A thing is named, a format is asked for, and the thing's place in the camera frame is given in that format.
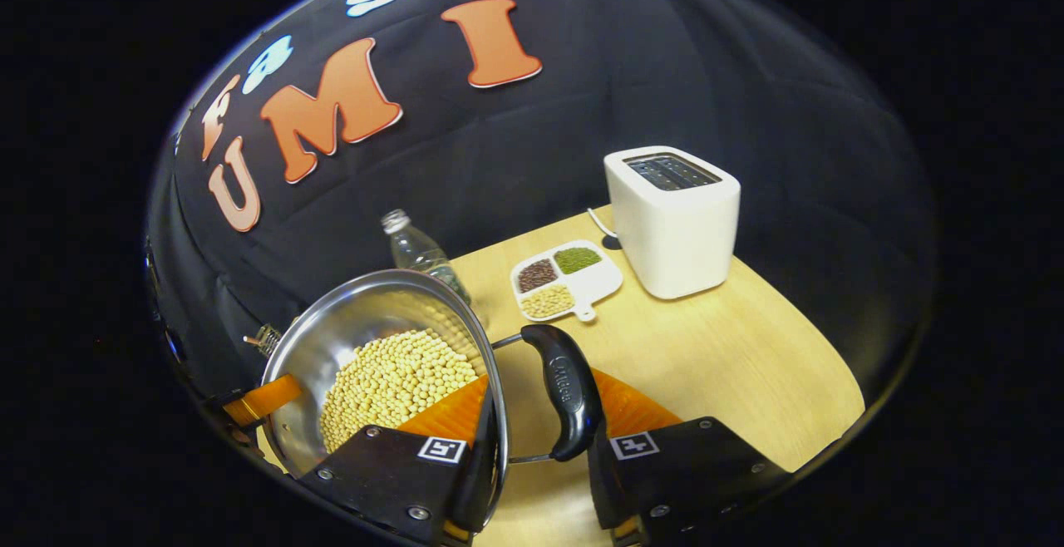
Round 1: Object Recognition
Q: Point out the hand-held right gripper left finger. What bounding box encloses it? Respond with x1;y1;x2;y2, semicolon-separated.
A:
298;374;500;544

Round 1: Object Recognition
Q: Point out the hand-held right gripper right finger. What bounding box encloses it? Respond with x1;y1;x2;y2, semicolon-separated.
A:
589;368;791;544

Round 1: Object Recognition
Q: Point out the steel pot with black handle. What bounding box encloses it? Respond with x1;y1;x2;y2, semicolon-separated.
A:
259;269;604;525

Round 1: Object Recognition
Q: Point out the large pile of yellow soybeans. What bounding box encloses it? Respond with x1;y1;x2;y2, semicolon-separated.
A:
320;328;481;454

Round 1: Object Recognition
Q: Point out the small portion of soybeans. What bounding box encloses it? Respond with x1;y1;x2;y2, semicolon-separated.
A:
521;285;576;319

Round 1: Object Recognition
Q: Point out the white divided plate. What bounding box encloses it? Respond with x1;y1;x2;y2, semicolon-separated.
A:
510;239;624;323

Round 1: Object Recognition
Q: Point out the pile of dark red beans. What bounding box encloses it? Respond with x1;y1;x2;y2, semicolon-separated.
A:
517;259;559;293

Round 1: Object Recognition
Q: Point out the clear plastic water bottle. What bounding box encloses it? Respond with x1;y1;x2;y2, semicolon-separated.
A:
381;209;473;308

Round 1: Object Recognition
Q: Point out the pile of green mung beans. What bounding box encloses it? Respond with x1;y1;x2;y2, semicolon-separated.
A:
554;247;603;275

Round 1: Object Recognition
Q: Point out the white toaster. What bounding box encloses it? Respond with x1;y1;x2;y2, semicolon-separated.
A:
603;145;741;300

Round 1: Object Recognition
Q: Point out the black backdrop cloth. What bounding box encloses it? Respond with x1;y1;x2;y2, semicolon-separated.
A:
145;0;936;415

